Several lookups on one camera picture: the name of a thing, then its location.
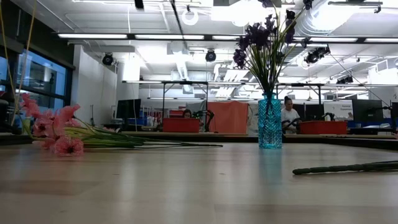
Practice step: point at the purple artificial flower bunch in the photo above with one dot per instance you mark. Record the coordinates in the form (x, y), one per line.
(178, 25)
(259, 35)

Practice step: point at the blue textured glass vase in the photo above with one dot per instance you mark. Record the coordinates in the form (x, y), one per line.
(270, 124)

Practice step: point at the black background robot arm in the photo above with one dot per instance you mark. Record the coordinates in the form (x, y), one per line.
(287, 124)

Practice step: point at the long ceiling light tube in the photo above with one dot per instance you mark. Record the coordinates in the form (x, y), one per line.
(382, 40)
(93, 36)
(335, 40)
(155, 36)

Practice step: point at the round black ceiling speaker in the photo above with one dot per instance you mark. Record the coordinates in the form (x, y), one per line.
(210, 56)
(107, 59)

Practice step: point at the black computer monitor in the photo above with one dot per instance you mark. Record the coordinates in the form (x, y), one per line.
(128, 109)
(367, 110)

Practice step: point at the grey cloth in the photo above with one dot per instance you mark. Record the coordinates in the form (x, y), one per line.
(196, 105)

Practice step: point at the person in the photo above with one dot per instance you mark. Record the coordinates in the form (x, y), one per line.
(187, 114)
(290, 115)

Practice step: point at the black framed window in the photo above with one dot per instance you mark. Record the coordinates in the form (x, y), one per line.
(40, 74)

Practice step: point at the black tripod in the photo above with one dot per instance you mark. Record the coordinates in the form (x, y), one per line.
(92, 123)

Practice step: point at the red plastic bin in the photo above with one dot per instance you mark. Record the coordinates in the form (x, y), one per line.
(180, 125)
(323, 127)

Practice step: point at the orange cloth panel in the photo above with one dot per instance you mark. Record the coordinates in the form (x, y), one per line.
(227, 116)

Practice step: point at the floral patterned curtain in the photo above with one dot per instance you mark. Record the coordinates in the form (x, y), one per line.
(253, 121)

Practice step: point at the pale green cup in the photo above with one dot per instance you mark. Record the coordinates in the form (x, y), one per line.
(27, 127)

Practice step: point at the black ceiling spotlight cluster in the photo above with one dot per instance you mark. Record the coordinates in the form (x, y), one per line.
(315, 56)
(345, 80)

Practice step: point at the black ceiling track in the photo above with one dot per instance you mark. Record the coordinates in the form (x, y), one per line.
(354, 3)

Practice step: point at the white sign board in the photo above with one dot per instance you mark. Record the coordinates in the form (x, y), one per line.
(337, 112)

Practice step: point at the black metal gantry frame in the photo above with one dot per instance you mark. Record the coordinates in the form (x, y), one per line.
(311, 84)
(186, 82)

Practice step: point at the silver ventilation duct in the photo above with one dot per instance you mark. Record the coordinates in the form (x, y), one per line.
(320, 21)

